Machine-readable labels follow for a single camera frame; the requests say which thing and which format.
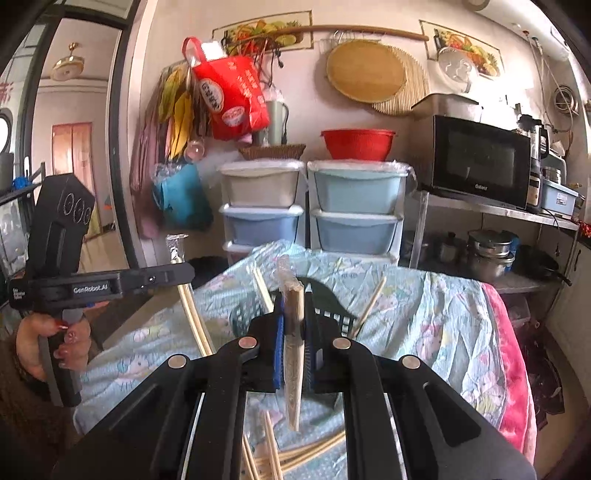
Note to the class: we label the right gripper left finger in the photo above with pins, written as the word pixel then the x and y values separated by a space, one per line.
pixel 185 420

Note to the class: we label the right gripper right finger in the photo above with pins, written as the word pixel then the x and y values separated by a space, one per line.
pixel 402 420

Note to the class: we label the chopstick pair gripper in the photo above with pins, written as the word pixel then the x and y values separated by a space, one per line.
pixel 174 243
pixel 292 294

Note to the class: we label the loose chopstick pair centre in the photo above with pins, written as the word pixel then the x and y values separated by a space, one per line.
pixel 274 455

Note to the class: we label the loose chopstick pair diagonal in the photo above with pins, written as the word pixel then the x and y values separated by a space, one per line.
pixel 292 459

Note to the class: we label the pink blanket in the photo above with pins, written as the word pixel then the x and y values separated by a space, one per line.
pixel 518 423

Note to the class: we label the wrapped chopsticks in basket right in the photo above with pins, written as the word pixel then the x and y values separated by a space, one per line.
pixel 369 308

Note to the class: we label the wrapped chopsticks in basket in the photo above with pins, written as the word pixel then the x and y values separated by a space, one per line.
pixel 369 308
pixel 262 291

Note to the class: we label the green plastic utensil basket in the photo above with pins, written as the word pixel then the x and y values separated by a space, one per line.
pixel 326 304

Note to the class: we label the wrapped chopsticks in basket left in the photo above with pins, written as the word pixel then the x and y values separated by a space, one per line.
pixel 262 291

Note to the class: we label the blue hanging bag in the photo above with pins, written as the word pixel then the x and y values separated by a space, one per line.
pixel 180 196

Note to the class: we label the cartoon print tablecloth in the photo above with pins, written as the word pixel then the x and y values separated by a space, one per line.
pixel 445 321

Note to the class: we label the stacked steel pots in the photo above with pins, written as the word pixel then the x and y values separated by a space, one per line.
pixel 491 253

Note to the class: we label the blue lower right drawer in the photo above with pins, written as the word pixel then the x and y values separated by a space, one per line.
pixel 358 234

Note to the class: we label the blue drawer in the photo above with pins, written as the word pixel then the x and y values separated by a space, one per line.
pixel 362 187
pixel 358 234
pixel 255 226

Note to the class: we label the blue lower left drawer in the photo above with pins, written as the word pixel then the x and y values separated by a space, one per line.
pixel 255 226

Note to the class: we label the metal shelf rack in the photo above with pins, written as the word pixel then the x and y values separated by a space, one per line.
pixel 440 242

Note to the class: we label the white top left drawer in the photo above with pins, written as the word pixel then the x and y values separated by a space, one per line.
pixel 267 183

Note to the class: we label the blue top right drawer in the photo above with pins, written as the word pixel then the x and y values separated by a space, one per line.
pixel 362 187

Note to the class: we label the red shopping bag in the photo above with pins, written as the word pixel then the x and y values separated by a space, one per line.
pixel 231 90

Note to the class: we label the wicker basket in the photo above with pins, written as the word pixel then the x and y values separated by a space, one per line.
pixel 288 151

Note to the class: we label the blue box on shelf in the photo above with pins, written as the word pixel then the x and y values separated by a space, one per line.
pixel 558 199

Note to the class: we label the black microwave oven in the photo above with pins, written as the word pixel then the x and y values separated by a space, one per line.
pixel 453 156

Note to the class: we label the red plastic colander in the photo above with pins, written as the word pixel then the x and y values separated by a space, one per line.
pixel 359 144

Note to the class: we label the electric kettle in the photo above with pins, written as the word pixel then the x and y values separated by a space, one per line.
pixel 539 149

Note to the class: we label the woven round mat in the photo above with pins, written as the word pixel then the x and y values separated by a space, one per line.
pixel 413 91

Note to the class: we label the round wooden board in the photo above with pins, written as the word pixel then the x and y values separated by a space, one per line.
pixel 365 71

